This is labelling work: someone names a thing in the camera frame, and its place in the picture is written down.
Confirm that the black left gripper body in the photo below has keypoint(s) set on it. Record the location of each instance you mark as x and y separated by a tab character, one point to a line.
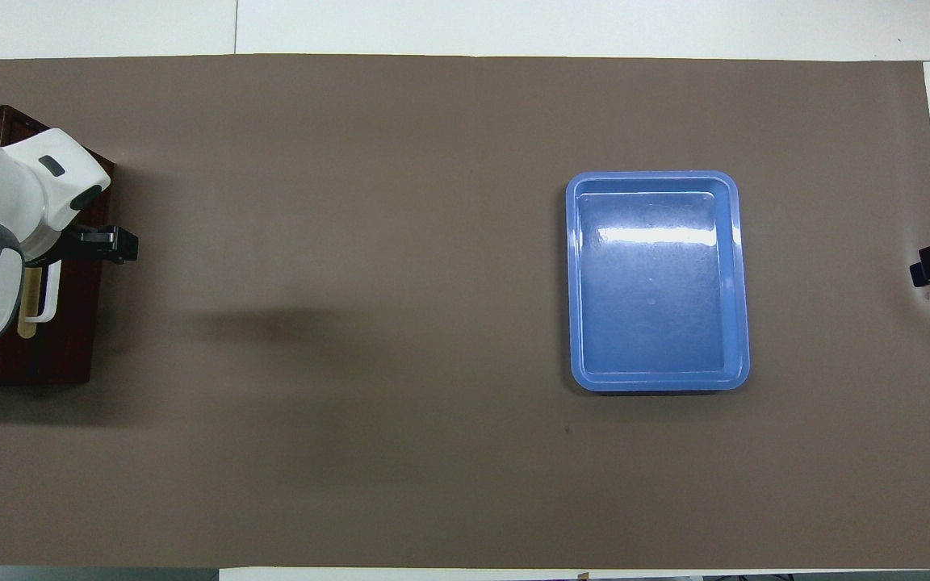
85	246

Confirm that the brown table mat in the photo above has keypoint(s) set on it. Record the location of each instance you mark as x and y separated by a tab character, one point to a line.
352	242

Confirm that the blue plastic tray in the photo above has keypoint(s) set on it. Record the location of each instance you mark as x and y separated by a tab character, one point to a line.
659	307

